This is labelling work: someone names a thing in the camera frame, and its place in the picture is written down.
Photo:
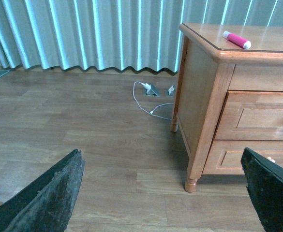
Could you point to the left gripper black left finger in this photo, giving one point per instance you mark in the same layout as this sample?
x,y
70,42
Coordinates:
x,y
47,203

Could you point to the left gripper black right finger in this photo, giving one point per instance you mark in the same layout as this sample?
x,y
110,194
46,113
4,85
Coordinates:
x,y
265,188

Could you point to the wooden drawer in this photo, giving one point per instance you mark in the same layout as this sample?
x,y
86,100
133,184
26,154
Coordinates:
x,y
250,115
224,156

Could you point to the pink marker with white cap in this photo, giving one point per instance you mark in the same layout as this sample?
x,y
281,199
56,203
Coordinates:
x,y
239,41

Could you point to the wooden nightstand cabinet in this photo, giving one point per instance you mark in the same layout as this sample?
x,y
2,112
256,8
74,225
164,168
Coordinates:
x,y
210,66

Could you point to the metal floor socket open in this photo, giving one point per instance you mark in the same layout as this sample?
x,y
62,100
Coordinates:
x,y
170,92

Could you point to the metal floor socket with plug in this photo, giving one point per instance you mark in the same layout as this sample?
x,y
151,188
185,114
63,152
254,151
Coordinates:
x,y
151,90

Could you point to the pale grey pleated curtain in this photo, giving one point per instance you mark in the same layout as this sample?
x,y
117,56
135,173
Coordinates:
x,y
115,33

